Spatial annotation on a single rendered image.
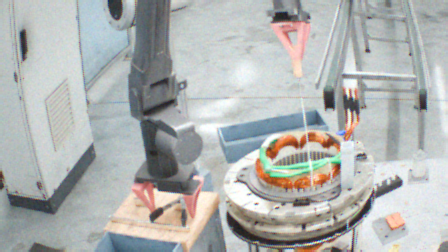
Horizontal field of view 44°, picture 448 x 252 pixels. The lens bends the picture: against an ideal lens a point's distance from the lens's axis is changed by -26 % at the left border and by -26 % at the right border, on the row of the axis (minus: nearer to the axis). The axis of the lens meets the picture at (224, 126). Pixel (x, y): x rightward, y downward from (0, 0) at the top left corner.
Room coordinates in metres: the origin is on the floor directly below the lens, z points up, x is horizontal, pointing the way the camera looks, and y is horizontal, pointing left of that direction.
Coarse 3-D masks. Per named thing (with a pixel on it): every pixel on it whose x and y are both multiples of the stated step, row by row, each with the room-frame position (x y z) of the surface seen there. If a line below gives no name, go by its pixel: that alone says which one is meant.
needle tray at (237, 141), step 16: (304, 112) 1.57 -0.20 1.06; (224, 128) 1.55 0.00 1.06; (240, 128) 1.55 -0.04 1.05; (256, 128) 1.56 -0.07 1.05; (272, 128) 1.56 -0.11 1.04; (288, 128) 1.56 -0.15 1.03; (304, 128) 1.56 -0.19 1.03; (320, 128) 1.47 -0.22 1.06; (224, 144) 1.45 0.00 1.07; (240, 144) 1.45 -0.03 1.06; (256, 144) 1.45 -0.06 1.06
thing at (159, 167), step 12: (156, 156) 1.11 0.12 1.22; (168, 156) 1.12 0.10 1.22; (144, 168) 1.16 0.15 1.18; (156, 168) 1.11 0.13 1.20; (168, 168) 1.12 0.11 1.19; (180, 168) 1.14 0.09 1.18; (192, 168) 1.14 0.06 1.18; (144, 180) 1.13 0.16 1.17; (156, 180) 1.11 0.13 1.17; (168, 180) 1.11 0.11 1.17; (180, 180) 1.10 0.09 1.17
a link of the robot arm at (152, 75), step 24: (144, 0) 1.08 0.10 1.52; (168, 0) 1.08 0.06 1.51; (144, 24) 1.08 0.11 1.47; (168, 24) 1.09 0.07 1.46; (144, 48) 1.09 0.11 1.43; (168, 48) 1.11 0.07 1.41; (144, 72) 1.09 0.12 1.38; (168, 72) 1.11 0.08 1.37; (144, 96) 1.09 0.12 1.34; (168, 96) 1.12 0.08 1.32
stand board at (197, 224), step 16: (144, 192) 1.27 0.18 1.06; (160, 192) 1.27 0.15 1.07; (208, 192) 1.24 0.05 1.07; (128, 208) 1.21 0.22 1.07; (144, 208) 1.20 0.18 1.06; (208, 208) 1.18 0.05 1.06; (112, 224) 1.14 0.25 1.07; (176, 224) 1.13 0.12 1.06; (192, 224) 1.12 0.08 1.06; (176, 240) 1.06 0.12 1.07; (192, 240) 1.08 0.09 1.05
